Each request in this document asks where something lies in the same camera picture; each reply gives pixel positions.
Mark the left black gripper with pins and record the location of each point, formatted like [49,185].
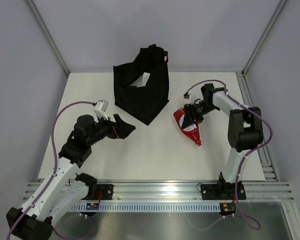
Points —
[122,129]

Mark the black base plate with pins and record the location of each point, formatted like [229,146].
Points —
[101,191]
[227,192]

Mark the black canvas bag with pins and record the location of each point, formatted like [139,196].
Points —
[143,103]

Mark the red dish soap bottle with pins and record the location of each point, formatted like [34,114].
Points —
[192,131]

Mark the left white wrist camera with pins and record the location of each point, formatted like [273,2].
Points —
[100,108]

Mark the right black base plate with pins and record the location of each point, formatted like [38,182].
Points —
[227,192]

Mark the aluminium mounting rail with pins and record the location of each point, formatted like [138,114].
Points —
[188,191]

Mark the white frosted bottle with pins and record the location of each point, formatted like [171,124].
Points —
[141,81]

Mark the white slotted cable duct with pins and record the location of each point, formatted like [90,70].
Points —
[146,207]

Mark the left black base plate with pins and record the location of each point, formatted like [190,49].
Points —
[101,191]

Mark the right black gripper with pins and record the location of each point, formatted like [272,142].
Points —
[191,116]

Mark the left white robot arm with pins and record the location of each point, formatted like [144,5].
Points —
[37,217]

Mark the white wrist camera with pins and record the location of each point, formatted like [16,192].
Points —
[187,96]
[100,108]

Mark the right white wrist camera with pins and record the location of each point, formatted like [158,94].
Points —
[187,96]

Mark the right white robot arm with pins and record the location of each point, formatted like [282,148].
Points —
[244,134]

